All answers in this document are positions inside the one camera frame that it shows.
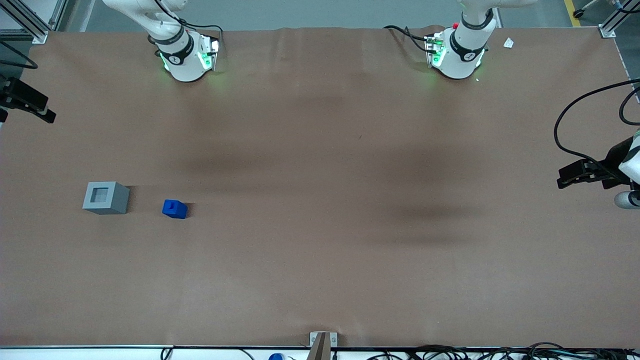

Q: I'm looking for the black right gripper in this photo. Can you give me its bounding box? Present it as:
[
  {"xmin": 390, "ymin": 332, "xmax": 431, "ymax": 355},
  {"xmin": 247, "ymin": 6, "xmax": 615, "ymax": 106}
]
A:
[{"xmin": 0, "ymin": 75, "xmax": 57, "ymax": 124}]

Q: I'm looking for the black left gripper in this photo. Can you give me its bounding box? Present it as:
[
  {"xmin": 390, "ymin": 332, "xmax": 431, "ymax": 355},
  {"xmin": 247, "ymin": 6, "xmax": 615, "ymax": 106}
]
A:
[{"xmin": 557, "ymin": 136, "xmax": 635, "ymax": 190}]

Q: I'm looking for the blue plastic part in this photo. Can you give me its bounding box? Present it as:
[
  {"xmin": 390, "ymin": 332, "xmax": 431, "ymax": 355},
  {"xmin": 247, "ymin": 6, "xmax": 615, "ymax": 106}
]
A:
[{"xmin": 162, "ymin": 199, "xmax": 189, "ymax": 220}]

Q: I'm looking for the gray square base block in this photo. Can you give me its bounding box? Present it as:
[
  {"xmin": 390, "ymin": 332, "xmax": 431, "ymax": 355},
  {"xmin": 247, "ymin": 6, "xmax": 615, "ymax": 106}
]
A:
[{"xmin": 82, "ymin": 181, "xmax": 131, "ymax": 216}]

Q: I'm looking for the black chair caster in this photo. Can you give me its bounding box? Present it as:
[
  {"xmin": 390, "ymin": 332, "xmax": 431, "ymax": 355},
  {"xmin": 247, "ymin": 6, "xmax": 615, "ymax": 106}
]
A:
[{"xmin": 572, "ymin": 0, "xmax": 601, "ymax": 20}]

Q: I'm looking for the brown table mat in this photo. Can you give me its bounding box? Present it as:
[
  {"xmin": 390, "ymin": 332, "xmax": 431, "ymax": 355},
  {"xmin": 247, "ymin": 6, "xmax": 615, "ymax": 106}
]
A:
[{"xmin": 0, "ymin": 25, "xmax": 640, "ymax": 349}]

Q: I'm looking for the black right-arm wrist cable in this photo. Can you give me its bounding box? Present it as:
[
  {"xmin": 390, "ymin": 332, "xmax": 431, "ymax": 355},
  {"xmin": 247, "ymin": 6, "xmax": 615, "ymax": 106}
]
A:
[{"xmin": 0, "ymin": 40, "xmax": 39, "ymax": 70}]

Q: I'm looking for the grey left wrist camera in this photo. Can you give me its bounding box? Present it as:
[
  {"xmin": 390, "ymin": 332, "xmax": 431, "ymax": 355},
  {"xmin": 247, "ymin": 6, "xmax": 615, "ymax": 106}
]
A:
[{"xmin": 614, "ymin": 190, "xmax": 640, "ymax": 210}]

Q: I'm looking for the long black left-arm cable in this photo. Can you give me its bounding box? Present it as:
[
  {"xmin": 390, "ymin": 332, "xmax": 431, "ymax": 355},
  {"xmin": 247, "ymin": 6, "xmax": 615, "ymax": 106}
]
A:
[{"xmin": 553, "ymin": 78, "xmax": 640, "ymax": 173}]

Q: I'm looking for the aluminium frame post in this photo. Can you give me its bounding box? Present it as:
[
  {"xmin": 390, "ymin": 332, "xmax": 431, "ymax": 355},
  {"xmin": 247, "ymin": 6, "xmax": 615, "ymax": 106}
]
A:
[
  {"xmin": 0, "ymin": 0, "xmax": 69, "ymax": 45},
  {"xmin": 599, "ymin": 0, "xmax": 640, "ymax": 39}
]

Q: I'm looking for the short black looped cable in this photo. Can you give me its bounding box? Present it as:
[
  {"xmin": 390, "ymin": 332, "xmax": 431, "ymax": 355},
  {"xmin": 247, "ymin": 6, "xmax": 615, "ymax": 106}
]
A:
[{"xmin": 619, "ymin": 87, "xmax": 640, "ymax": 126}]

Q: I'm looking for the black right-base cable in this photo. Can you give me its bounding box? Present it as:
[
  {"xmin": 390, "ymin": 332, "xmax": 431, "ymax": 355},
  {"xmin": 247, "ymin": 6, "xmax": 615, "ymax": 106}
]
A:
[{"xmin": 154, "ymin": 0, "xmax": 224, "ymax": 47}]

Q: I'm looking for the tangled black cable bundle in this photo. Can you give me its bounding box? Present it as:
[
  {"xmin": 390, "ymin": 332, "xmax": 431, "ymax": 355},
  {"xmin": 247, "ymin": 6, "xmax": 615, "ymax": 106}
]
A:
[{"xmin": 365, "ymin": 342, "xmax": 640, "ymax": 360}]

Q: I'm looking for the black left-base cable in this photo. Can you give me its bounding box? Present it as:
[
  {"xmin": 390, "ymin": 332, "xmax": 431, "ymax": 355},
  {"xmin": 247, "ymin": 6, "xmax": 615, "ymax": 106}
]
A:
[{"xmin": 383, "ymin": 25, "xmax": 432, "ymax": 54}]

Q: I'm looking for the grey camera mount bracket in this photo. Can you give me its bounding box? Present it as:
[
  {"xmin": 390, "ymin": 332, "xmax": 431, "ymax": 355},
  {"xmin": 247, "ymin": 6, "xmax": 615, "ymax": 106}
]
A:
[{"xmin": 309, "ymin": 331, "xmax": 338, "ymax": 360}]

